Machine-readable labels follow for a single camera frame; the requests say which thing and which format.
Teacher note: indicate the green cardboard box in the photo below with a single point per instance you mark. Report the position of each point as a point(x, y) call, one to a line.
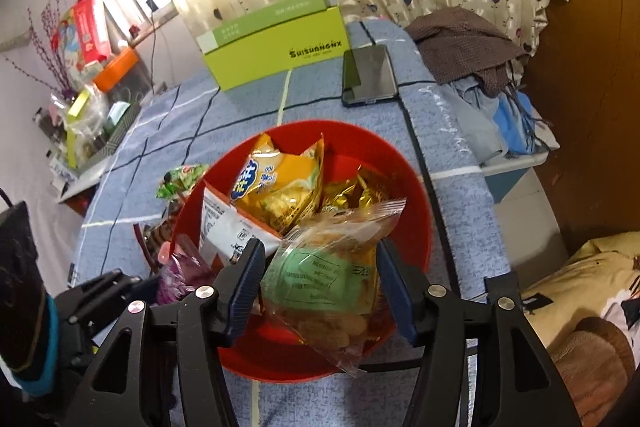
point(270, 47)

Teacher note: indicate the brown checked cloth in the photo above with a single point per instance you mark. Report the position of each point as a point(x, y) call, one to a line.
point(465, 47)

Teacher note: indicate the black smartphone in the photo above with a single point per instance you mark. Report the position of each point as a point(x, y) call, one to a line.
point(370, 74)

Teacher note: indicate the colourful red and white package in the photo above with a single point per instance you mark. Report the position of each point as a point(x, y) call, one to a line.
point(82, 32)

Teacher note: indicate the yellow printed bedding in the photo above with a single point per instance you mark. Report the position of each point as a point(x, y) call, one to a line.
point(590, 272)

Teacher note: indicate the green pea snack packet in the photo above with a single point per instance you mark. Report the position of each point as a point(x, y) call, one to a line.
point(182, 179)

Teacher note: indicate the dark brown snack packet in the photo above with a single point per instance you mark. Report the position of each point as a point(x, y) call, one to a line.
point(157, 237)

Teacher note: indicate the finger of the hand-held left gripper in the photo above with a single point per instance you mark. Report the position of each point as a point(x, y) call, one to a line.
point(120, 278)
point(80, 322)

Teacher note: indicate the red plastic bowl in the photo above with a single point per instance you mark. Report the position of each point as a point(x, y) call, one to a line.
point(390, 247)

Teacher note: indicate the blue checked tablecloth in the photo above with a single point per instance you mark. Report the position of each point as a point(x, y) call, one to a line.
point(175, 122)

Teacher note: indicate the yellow snack bag blue logo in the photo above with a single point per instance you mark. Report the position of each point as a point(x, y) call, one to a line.
point(280, 187)

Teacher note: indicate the teal small box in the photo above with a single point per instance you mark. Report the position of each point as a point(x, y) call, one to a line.
point(116, 113)

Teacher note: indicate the wooden wardrobe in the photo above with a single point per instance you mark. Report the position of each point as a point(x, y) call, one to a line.
point(595, 82)

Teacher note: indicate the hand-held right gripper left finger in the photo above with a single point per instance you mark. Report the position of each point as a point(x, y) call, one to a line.
point(247, 287)

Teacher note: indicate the white and blue stool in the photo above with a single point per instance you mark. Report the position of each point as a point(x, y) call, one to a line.
point(520, 172)

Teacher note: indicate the clear snack bag green label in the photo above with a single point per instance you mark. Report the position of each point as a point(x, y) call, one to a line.
point(325, 277)

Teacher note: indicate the purple flower branches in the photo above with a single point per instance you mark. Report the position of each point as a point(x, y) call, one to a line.
point(50, 47)

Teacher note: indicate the blue clothes pile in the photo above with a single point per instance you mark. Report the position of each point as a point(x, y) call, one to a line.
point(510, 122)

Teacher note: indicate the orange plastic box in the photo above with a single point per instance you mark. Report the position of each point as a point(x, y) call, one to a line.
point(115, 69)

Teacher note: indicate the white and orange snack bag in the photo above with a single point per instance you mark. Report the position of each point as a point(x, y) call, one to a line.
point(220, 227)

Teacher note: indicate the purple snack packet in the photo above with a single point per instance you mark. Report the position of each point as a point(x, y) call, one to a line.
point(180, 279)

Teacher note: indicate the brown plush pillow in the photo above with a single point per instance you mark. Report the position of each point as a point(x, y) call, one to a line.
point(590, 357)

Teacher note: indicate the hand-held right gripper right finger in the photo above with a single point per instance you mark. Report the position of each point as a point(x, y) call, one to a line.
point(395, 292)

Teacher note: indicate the pink snack packet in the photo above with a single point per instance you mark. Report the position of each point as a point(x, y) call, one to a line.
point(172, 252)

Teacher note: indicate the patterned green tray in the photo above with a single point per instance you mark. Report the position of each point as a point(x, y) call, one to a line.
point(117, 137)

